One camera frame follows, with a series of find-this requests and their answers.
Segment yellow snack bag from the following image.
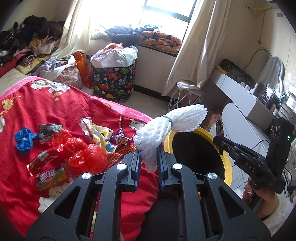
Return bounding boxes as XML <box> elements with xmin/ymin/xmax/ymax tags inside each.
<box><xmin>77</xmin><ymin>117</ymin><xmax>117</xmax><ymax>155</ymax></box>

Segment white foam net bow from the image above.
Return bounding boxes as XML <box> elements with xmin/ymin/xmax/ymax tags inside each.
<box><xmin>133</xmin><ymin>104</ymin><xmax>208</xmax><ymax>173</ymax></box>

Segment black wrapper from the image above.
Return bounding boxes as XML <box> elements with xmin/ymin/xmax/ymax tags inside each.
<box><xmin>38</xmin><ymin>123</ymin><xmax>62</xmax><ymax>144</ymax></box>

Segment yellow rimmed trash bin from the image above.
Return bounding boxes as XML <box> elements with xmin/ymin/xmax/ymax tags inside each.
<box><xmin>164</xmin><ymin>127</ymin><xmax>232</xmax><ymax>186</ymax></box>

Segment person's right hand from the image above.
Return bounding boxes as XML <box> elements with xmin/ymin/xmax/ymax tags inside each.
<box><xmin>242</xmin><ymin>177</ymin><xmax>267</xmax><ymax>219</ymax></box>

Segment white dressing table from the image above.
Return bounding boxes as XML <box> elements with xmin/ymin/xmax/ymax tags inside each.
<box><xmin>208</xmin><ymin>69</ymin><xmax>278</xmax><ymax>193</ymax></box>

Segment red plastic bag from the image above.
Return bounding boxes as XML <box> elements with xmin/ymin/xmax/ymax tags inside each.
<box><xmin>50</xmin><ymin>129</ymin><xmax>108</xmax><ymax>176</ymax></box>

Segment colourful candy packet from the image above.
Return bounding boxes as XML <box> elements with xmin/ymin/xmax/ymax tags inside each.
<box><xmin>33</xmin><ymin>166</ymin><xmax>68</xmax><ymax>191</ymax></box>

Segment red snack wrapper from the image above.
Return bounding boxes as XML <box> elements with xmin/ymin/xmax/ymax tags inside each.
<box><xmin>27</xmin><ymin>147</ymin><xmax>62</xmax><ymax>174</ymax></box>

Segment purple candy wrapper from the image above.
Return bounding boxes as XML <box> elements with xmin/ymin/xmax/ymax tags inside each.
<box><xmin>110</xmin><ymin>128</ymin><xmax>133</xmax><ymax>146</ymax></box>

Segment arched mirror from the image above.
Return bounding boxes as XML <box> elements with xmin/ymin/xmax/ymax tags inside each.
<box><xmin>257</xmin><ymin>56</ymin><xmax>285</xmax><ymax>98</ymax></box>

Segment blue plastic bag scrap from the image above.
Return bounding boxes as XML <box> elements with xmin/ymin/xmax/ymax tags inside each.
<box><xmin>15</xmin><ymin>127</ymin><xmax>38</xmax><ymax>155</ymax></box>

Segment red floral bed quilt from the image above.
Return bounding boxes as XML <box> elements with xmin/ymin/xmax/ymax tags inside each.
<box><xmin>1</xmin><ymin>77</ymin><xmax>150</xmax><ymax>240</ymax></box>

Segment floral pink pillow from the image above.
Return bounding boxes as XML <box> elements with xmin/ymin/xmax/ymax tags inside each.
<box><xmin>54</xmin><ymin>66</ymin><xmax>83</xmax><ymax>89</ymax></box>

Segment dinosaur print laundry basket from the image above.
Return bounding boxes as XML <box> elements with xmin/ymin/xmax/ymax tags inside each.
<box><xmin>91</xmin><ymin>58</ymin><xmax>137</xmax><ymax>102</ymax></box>

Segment orange bag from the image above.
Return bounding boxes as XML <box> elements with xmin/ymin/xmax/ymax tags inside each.
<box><xmin>72</xmin><ymin>52</ymin><xmax>88</xmax><ymax>81</ymax></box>

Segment cream curtain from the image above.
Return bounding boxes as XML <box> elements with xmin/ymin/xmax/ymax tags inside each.
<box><xmin>52</xmin><ymin>1</ymin><xmax>231</xmax><ymax>96</ymax></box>

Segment orange patterned blanket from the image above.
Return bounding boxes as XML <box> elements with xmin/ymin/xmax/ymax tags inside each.
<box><xmin>139</xmin><ymin>31</ymin><xmax>182</xmax><ymax>52</ymax></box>

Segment pile of clothes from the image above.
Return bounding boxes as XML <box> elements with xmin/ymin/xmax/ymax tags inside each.
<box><xmin>1</xmin><ymin>15</ymin><xmax>65</xmax><ymax>76</ymax></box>

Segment dark blue jacket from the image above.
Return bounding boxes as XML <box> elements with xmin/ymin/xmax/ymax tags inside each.
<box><xmin>105</xmin><ymin>26</ymin><xmax>142</xmax><ymax>47</ymax></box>

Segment white wire stool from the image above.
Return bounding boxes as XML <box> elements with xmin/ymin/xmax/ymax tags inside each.
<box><xmin>168</xmin><ymin>80</ymin><xmax>204</xmax><ymax>111</ymax></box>

